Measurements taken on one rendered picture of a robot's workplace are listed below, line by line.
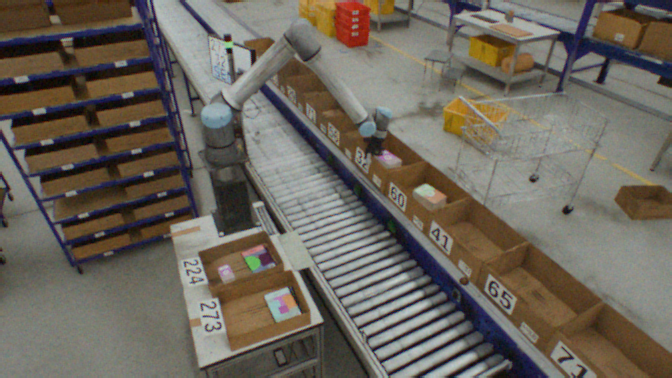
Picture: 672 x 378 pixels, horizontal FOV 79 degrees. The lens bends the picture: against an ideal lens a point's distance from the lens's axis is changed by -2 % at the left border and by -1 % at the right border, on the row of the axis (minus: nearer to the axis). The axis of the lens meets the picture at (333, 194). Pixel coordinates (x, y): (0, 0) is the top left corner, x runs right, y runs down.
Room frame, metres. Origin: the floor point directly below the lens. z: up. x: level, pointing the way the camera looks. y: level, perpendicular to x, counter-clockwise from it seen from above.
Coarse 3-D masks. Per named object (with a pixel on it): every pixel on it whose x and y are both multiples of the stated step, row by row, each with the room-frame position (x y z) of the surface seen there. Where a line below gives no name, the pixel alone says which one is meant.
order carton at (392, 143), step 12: (360, 144) 2.27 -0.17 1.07; (384, 144) 2.44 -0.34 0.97; (396, 144) 2.39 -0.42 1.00; (396, 156) 2.36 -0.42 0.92; (408, 156) 2.27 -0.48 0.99; (420, 156) 2.17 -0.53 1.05; (360, 168) 2.22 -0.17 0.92; (372, 168) 2.11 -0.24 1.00; (384, 168) 2.01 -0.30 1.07; (396, 168) 2.02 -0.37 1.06; (372, 180) 2.09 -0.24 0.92; (384, 180) 1.99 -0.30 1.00; (384, 192) 1.99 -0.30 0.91
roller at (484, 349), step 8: (488, 344) 1.06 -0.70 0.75; (472, 352) 1.02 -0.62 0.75; (480, 352) 1.03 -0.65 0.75; (488, 352) 1.03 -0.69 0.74; (456, 360) 0.99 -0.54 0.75; (464, 360) 0.99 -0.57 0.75; (472, 360) 0.99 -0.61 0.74; (440, 368) 0.95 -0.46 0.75; (448, 368) 0.95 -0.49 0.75; (456, 368) 0.95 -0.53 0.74; (424, 376) 0.92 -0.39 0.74; (432, 376) 0.91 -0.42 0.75; (440, 376) 0.92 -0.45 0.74
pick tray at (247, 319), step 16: (288, 272) 1.42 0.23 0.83; (240, 288) 1.32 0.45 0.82; (256, 288) 1.35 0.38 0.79; (272, 288) 1.38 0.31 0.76; (224, 304) 1.28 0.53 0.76; (240, 304) 1.28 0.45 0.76; (256, 304) 1.28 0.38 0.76; (304, 304) 1.25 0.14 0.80; (224, 320) 1.18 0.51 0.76; (240, 320) 1.18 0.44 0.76; (256, 320) 1.18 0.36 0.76; (272, 320) 1.19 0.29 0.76; (288, 320) 1.13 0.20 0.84; (304, 320) 1.16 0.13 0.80; (240, 336) 1.04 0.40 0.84; (256, 336) 1.07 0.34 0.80; (272, 336) 1.10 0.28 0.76
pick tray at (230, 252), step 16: (240, 240) 1.65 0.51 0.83; (256, 240) 1.69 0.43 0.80; (208, 256) 1.56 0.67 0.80; (224, 256) 1.60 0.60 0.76; (240, 256) 1.60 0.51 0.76; (272, 256) 1.60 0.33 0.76; (208, 272) 1.48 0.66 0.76; (240, 272) 1.48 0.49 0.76; (272, 272) 1.44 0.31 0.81; (224, 288) 1.32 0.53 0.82
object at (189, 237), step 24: (192, 240) 1.73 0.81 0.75; (216, 240) 1.74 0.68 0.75; (288, 264) 1.55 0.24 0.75; (192, 288) 1.38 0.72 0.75; (192, 312) 1.23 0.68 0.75; (312, 312) 1.24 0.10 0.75; (192, 336) 1.10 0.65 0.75; (216, 336) 1.10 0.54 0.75; (288, 336) 1.11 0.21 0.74; (216, 360) 0.98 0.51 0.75
